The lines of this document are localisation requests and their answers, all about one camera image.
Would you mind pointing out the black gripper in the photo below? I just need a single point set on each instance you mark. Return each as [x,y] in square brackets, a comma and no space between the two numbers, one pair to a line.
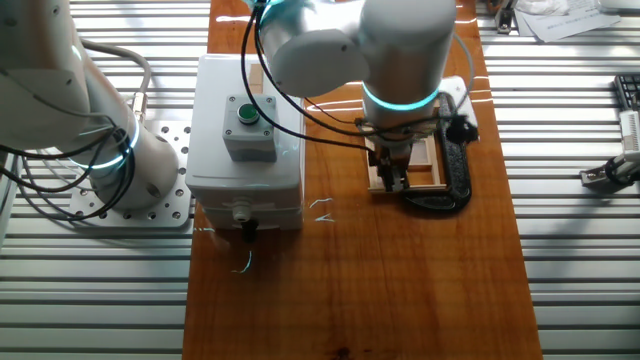
[392,156]

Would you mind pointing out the small wooden sliding window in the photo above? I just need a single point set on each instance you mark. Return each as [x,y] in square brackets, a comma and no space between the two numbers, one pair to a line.
[425,187]

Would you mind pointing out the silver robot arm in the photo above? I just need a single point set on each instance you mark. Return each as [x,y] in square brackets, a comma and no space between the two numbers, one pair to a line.
[400,50]

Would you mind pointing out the black C-clamp with screw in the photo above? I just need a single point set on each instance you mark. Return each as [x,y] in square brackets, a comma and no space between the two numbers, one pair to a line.
[457,170]

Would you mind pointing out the orange wooden board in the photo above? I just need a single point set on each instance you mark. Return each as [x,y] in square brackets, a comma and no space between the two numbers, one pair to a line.
[360,280]

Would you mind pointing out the grey box with green button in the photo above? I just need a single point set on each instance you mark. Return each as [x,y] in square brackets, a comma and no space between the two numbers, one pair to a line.
[250,142]

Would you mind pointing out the stepped wooden stick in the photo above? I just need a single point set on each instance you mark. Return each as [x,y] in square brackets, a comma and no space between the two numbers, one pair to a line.
[255,82]

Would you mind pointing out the white plastic box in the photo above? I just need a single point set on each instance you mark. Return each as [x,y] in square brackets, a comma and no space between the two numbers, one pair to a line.
[210,150]

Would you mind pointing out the white paper sheets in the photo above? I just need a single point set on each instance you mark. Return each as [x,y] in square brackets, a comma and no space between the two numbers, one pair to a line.
[565,22]

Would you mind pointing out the metal clamp bracket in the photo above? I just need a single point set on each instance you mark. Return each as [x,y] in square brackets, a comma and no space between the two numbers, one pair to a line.
[505,22]

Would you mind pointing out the small grey camera on mount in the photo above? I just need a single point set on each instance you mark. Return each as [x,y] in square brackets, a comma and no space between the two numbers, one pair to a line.
[597,176]

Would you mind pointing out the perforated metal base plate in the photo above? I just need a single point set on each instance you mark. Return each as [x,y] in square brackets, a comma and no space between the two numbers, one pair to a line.
[170,210]

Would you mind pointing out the silver ribbed camera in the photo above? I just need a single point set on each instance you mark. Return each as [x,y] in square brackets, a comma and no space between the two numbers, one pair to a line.
[631,131]

